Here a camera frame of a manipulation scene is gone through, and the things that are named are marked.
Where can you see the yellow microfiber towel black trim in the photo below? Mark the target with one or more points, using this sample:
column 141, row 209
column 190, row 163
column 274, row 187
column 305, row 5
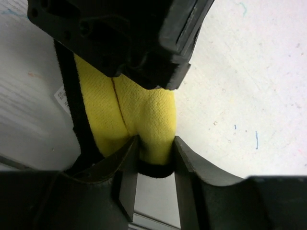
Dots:
column 107, row 112

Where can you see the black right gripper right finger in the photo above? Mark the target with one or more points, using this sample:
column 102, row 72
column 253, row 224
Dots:
column 210, row 198

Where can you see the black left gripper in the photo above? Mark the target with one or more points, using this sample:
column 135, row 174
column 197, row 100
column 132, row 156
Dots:
column 147, row 40

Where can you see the aluminium table edge rail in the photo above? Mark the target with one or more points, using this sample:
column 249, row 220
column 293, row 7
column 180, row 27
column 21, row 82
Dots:
column 140, row 220

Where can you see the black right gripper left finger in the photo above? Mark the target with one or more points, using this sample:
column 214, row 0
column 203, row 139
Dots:
column 101, row 197

